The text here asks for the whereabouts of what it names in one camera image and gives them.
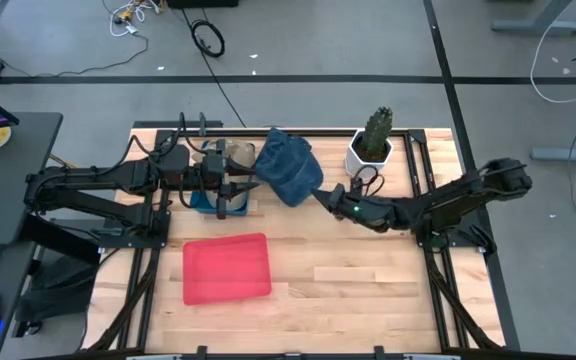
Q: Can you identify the coiled black floor cable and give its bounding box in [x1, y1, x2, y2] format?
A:
[190, 18, 227, 59]

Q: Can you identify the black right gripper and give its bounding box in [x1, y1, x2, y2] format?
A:
[311, 183, 364, 221]

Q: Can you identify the green cactus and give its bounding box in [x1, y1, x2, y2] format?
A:
[362, 105, 394, 156]

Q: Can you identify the black floor box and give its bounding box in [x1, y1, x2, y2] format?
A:
[166, 0, 240, 10]

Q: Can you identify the long white floor cable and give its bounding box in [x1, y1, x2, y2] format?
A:
[530, 0, 576, 105]

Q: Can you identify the black side desk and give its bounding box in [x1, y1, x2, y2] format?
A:
[0, 112, 64, 360]

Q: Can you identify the white faceted plant pot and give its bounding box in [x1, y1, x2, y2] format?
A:
[344, 128, 394, 182]

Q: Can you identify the blue plastic bin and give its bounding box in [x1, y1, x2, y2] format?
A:
[189, 140, 258, 217]

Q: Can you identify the black aluminium table frame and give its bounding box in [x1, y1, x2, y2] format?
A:
[87, 118, 522, 360]

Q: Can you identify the red translucent plastic bin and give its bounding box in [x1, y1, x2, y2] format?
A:
[182, 232, 273, 307]

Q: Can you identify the white cable bundle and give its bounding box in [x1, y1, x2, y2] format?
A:
[109, 0, 162, 38]

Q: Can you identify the black bag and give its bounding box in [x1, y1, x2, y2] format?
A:
[15, 254, 100, 324]

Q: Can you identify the grey desk foot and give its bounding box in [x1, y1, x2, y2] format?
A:
[531, 137, 576, 164]

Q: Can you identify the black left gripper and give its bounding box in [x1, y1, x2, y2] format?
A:
[202, 139, 262, 220]

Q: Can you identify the grey desk leg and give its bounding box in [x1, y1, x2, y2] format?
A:
[491, 0, 576, 36]

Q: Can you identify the khaki baseball cap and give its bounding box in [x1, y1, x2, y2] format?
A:
[200, 141, 258, 176]

